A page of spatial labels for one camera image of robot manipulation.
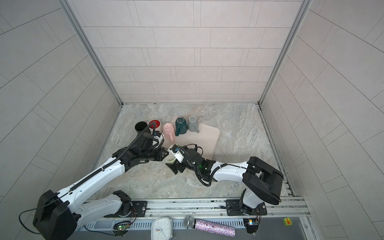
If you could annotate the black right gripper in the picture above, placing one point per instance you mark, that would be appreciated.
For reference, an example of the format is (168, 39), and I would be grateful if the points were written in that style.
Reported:
(177, 165)

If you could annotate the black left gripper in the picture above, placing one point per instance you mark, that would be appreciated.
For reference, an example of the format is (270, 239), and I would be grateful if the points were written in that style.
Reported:
(163, 156)

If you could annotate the light green mug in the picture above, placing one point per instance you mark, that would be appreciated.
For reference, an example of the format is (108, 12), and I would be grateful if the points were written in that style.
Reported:
(170, 158)

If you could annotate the pink faceted mug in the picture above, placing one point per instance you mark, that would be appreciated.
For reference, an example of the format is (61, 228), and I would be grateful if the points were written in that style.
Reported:
(169, 132)

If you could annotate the white mug red inside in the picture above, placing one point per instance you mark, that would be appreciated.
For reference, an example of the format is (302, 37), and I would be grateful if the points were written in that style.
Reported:
(155, 125)

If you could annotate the dark green faceted mug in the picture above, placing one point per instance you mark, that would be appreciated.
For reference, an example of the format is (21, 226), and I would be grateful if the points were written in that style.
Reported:
(181, 126)

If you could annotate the black mug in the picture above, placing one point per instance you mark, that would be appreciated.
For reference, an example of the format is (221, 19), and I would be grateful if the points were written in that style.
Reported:
(141, 126)

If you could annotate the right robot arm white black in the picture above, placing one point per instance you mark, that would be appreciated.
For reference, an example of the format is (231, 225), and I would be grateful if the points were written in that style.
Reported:
(264, 182)

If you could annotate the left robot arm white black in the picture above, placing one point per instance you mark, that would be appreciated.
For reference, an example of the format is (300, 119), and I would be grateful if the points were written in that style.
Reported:
(59, 214)

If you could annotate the grey mug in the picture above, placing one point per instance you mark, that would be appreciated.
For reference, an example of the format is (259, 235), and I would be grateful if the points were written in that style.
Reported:
(193, 124)

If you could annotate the beige plastic tray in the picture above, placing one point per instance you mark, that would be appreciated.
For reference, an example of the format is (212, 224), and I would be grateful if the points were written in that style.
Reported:
(207, 138)

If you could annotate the glittery pink microphone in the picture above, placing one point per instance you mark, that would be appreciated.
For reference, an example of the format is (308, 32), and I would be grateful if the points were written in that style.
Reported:
(209, 227)

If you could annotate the white square clock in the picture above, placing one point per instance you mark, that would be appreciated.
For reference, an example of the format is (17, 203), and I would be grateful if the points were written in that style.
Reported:
(162, 229)

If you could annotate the small green circuit board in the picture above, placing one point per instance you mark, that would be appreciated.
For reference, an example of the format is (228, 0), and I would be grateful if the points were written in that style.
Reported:
(122, 226)

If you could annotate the small black circuit device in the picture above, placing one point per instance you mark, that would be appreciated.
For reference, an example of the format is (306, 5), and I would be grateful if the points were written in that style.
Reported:
(251, 225)

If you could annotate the yellow warning sticker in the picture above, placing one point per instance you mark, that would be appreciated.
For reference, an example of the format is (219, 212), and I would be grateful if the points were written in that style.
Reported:
(287, 221)

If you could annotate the left metal corner profile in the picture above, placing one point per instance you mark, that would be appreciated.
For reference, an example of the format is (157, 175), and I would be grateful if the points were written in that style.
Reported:
(88, 47)

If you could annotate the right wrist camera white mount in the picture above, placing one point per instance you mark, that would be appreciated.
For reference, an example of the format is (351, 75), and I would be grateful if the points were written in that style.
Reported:
(176, 152)

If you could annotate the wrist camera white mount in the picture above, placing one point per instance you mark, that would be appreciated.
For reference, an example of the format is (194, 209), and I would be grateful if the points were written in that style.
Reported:
(158, 140)
(176, 152)

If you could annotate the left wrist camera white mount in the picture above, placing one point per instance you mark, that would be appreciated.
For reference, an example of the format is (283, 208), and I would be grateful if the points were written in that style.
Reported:
(158, 140)

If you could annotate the metal base rail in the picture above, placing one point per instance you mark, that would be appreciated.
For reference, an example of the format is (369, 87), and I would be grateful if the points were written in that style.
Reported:
(180, 210)

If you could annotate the metal corner wall profile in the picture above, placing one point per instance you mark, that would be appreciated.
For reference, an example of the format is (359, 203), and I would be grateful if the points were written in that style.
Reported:
(304, 7)

